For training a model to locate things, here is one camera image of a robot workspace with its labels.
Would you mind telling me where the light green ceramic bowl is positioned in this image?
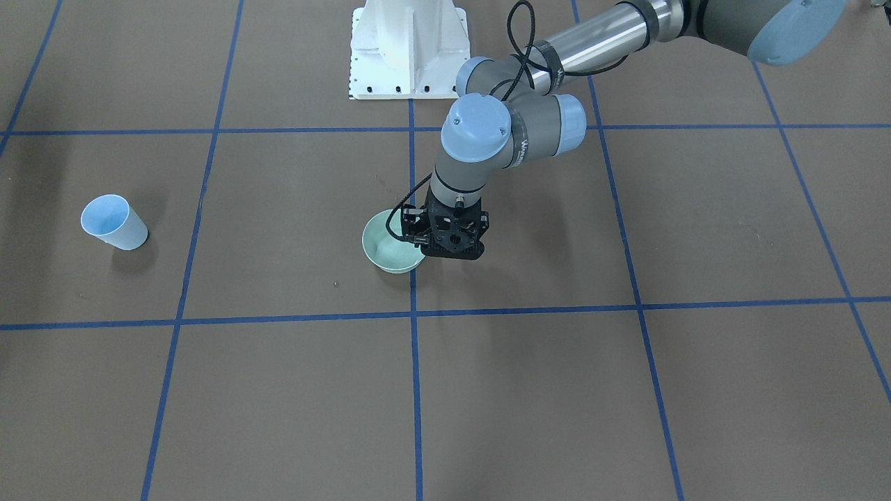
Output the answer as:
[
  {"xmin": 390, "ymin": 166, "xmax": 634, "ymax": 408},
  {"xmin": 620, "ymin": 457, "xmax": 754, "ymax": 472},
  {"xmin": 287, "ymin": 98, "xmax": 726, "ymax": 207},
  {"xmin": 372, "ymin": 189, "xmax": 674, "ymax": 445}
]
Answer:
[{"xmin": 361, "ymin": 209, "xmax": 425, "ymax": 275}]

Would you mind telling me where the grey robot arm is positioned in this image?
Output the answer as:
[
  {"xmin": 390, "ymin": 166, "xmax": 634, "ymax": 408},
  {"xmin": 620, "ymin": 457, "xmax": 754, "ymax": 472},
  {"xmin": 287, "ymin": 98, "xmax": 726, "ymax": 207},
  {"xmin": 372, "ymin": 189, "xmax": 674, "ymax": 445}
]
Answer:
[{"xmin": 383, "ymin": 1, "xmax": 846, "ymax": 260}]

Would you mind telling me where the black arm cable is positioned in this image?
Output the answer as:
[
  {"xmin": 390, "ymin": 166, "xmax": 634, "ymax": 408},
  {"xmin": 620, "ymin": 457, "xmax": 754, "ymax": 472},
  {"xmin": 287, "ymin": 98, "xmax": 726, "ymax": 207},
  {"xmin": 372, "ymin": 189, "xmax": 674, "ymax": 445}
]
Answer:
[{"xmin": 386, "ymin": 0, "xmax": 627, "ymax": 241}]

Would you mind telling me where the light blue paper cup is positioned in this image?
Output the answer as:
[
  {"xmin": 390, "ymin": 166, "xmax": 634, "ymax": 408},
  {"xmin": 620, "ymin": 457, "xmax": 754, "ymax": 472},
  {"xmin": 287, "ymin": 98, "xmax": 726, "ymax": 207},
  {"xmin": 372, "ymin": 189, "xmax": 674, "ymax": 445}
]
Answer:
[{"xmin": 80, "ymin": 193, "xmax": 149, "ymax": 251}]

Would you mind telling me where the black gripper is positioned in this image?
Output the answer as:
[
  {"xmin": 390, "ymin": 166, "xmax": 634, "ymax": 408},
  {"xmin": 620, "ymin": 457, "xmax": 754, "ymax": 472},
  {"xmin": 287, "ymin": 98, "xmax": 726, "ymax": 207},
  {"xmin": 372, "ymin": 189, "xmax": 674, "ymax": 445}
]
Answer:
[{"xmin": 401, "ymin": 196, "xmax": 489, "ymax": 260}]

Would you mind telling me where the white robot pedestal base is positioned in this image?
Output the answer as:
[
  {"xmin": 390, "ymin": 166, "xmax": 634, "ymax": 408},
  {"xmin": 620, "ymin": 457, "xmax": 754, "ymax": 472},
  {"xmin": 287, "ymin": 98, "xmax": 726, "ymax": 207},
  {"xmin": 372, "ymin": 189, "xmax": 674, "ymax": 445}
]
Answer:
[{"xmin": 348, "ymin": 1, "xmax": 471, "ymax": 100}]

